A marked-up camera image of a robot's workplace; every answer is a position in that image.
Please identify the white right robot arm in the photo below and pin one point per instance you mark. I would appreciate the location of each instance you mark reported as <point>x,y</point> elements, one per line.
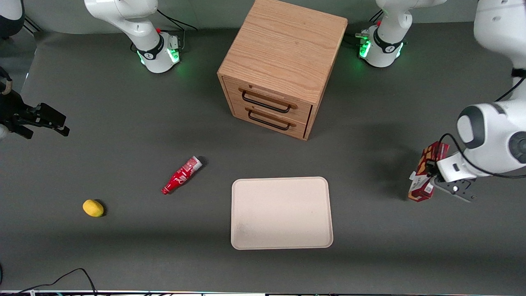
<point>123,12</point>

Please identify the wooden drawer cabinet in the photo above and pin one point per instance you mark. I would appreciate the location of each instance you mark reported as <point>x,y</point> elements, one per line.
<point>283,45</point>

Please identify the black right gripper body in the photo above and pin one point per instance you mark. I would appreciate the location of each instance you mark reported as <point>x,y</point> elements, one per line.
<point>12,110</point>

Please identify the yellow lemon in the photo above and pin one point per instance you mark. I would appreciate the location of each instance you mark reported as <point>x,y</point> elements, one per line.
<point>93,208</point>

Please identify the cream plastic tray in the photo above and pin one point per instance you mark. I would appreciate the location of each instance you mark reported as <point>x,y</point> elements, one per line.
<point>279,213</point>

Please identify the red cola bottle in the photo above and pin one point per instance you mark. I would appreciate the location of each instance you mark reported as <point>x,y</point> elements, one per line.
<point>181,176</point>

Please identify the red tartan cookie box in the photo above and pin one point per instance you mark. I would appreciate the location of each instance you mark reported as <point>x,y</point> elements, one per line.
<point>418,190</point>

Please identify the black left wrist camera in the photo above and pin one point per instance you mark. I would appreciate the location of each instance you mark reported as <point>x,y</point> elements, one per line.
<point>431,167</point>

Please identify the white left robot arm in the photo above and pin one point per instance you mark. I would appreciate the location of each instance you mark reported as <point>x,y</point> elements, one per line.
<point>493,139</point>

